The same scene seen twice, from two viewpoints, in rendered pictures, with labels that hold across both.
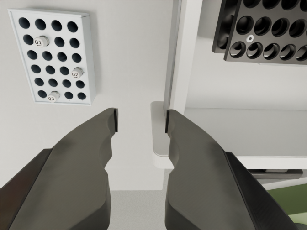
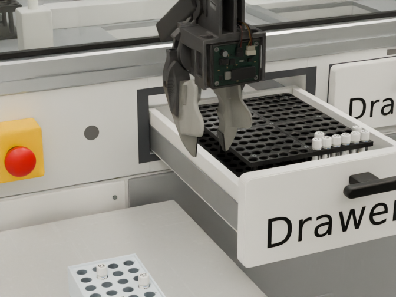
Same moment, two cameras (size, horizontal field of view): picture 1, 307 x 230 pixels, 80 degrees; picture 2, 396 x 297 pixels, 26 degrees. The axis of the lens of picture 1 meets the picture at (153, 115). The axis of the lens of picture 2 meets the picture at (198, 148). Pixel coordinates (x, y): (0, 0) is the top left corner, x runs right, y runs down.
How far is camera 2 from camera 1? 0.99 m
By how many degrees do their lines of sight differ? 96
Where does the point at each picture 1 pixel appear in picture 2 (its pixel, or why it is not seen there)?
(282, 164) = (343, 158)
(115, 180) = not seen: outside the picture
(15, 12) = (73, 268)
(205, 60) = not seen: hidden behind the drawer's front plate
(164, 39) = (224, 273)
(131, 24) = (182, 275)
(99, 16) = not seen: hidden behind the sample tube
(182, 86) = (236, 180)
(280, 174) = (376, 179)
